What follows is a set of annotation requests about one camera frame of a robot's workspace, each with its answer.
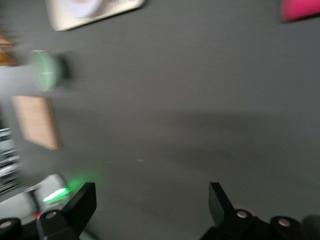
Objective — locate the wooden cutting board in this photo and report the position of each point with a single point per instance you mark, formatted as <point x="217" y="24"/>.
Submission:
<point x="37" y="122"/>

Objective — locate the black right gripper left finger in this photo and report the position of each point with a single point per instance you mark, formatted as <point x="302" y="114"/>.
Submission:
<point x="75" y="212"/>

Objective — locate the cream tray with bear print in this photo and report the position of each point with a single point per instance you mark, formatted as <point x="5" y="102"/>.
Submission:
<point x="112" y="10"/>

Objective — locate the green ceramic bowl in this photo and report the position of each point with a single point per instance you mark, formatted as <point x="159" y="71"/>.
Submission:
<point x="43" y="70"/>

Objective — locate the wooden peg drying rack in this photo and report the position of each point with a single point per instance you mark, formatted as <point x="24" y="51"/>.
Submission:
<point x="5" y="50"/>

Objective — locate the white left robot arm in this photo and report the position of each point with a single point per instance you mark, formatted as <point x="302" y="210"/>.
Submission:
<point x="50" y="182"/>

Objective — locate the pink folded cloth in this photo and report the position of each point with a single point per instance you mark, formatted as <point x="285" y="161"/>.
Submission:
<point x="300" y="8"/>

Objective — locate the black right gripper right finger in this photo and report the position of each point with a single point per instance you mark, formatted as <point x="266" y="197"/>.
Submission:
<point x="232" y="225"/>

